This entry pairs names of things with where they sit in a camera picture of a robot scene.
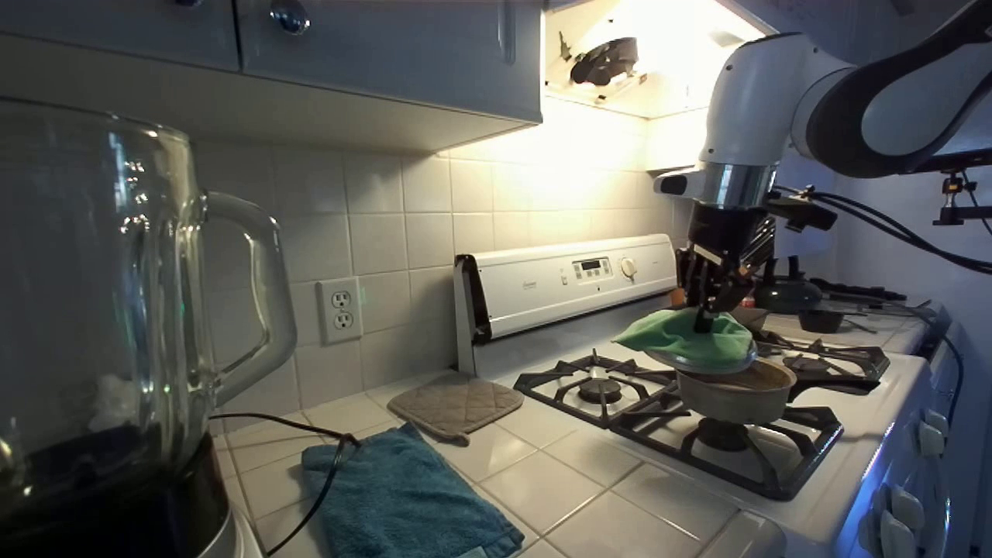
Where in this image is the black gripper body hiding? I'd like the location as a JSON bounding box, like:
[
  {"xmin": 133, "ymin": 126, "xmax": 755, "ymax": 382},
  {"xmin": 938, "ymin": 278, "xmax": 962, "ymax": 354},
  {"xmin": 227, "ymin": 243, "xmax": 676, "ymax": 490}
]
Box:
[{"xmin": 676, "ymin": 201, "xmax": 782, "ymax": 303}]

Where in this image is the green towel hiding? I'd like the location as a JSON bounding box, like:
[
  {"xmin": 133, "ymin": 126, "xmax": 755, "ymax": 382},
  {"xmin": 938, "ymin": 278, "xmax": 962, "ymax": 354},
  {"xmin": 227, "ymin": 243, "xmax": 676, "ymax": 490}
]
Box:
[{"xmin": 614, "ymin": 306, "xmax": 761, "ymax": 377}]

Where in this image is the white gas stove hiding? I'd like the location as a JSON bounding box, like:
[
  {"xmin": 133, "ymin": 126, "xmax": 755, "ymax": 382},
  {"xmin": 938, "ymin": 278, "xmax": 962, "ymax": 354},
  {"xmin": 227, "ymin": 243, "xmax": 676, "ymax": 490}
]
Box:
[{"xmin": 449, "ymin": 229, "xmax": 992, "ymax": 558}]

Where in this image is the white stove knob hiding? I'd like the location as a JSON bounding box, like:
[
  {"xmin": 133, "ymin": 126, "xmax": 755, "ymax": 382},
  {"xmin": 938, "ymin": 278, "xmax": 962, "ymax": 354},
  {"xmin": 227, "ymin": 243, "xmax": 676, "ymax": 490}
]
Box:
[
  {"xmin": 914, "ymin": 406, "xmax": 950, "ymax": 459},
  {"xmin": 874, "ymin": 509, "xmax": 909, "ymax": 558},
  {"xmin": 888, "ymin": 479, "xmax": 927, "ymax": 536}
]

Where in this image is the teal towel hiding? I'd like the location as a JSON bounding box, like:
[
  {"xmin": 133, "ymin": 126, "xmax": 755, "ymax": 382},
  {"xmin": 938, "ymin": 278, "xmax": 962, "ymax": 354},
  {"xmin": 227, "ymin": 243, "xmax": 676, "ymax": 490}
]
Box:
[{"xmin": 296, "ymin": 422, "xmax": 528, "ymax": 558}]

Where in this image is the small dark bowl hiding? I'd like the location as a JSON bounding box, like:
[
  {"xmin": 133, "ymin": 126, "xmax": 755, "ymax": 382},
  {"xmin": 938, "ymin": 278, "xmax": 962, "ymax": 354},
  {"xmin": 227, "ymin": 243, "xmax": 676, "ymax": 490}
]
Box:
[{"xmin": 797, "ymin": 306, "xmax": 850, "ymax": 334}]

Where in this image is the round burner cap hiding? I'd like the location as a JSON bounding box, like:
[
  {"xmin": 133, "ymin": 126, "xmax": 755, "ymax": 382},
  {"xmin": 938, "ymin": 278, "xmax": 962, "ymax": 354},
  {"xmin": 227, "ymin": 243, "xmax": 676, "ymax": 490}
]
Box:
[
  {"xmin": 694, "ymin": 414, "xmax": 755, "ymax": 454},
  {"xmin": 574, "ymin": 376, "xmax": 626, "ymax": 408}
]

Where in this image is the range hood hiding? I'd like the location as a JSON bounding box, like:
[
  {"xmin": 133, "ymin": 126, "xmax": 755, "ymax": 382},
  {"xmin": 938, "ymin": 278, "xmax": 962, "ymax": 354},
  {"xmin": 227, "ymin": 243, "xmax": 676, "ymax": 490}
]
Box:
[{"xmin": 538, "ymin": 0, "xmax": 831, "ymax": 122}]

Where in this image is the beige trivet tile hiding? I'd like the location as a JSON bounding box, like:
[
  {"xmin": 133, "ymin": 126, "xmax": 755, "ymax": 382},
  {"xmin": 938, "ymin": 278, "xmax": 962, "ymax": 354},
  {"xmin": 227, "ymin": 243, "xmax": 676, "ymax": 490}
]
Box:
[{"xmin": 385, "ymin": 371, "xmax": 528, "ymax": 445}]

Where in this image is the upper kitchen cabinet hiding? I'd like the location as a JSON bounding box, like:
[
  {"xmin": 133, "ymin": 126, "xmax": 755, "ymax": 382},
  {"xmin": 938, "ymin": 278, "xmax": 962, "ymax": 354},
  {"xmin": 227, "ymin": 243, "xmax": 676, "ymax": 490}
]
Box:
[{"xmin": 0, "ymin": 0, "xmax": 548, "ymax": 156}]

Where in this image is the cabinet door knob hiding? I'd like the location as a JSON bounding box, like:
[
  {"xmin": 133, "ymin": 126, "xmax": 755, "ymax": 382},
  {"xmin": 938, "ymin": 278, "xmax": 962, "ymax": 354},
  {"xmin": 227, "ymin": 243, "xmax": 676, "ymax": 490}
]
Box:
[{"xmin": 262, "ymin": 0, "xmax": 315, "ymax": 36}]

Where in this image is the glass blender jar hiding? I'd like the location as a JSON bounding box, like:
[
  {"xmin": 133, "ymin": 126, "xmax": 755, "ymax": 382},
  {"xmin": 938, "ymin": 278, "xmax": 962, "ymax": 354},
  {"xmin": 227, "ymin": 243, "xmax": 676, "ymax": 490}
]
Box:
[{"xmin": 0, "ymin": 96, "xmax": 301, "ymax": 522}]

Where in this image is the blender base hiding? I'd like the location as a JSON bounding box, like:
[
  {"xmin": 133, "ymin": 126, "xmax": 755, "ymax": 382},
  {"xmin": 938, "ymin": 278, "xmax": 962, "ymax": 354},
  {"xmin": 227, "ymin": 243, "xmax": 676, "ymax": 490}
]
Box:
[{"xmin": 0, "ymin": 438, "xmax": 266, "ymax": 558}]

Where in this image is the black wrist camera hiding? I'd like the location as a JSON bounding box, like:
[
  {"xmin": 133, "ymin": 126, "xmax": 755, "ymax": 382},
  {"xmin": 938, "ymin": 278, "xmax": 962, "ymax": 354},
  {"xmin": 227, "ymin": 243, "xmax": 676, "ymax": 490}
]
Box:
[{"xmin": 766, "ymin": 189, "xmax": 843, "ymax": 235}]

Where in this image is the saucepan with black handle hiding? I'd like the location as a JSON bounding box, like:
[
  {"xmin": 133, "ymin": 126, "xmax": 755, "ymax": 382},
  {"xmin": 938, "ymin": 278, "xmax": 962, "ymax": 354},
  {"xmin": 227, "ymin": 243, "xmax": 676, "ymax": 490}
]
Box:
[{"xmin": 676, "ymin": 354, "xmax": 800, "ymax": 428}]

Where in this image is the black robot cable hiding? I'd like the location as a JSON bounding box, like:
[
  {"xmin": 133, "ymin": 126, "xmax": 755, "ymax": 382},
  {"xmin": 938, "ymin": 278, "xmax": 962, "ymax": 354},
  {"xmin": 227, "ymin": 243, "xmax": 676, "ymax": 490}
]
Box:
[{"xmin": 773, "ymin": 182, "xmax": 992, "ymax": 278}]

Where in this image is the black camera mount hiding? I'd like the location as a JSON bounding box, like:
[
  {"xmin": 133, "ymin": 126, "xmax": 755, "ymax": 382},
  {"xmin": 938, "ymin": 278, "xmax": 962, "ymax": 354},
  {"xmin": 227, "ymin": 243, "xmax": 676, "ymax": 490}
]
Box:
[{"xmin": 931, "ymin": 167, "xmax": 992, "ymax": 229}]

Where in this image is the white wall outlet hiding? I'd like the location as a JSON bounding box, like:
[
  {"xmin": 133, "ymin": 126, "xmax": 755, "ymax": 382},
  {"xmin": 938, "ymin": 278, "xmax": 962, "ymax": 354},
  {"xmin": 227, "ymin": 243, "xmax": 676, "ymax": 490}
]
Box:
[{"xmin": 315, "ymin": 274, "xmax": 366, "ymax": 347}]

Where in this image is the black blender cable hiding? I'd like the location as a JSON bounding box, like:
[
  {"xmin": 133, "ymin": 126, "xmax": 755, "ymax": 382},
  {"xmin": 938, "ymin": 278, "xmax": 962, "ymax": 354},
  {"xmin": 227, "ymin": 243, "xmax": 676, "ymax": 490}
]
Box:
[{"xmin": 207, "ymin": 408, "xmax": 361, "ymax": 558}]

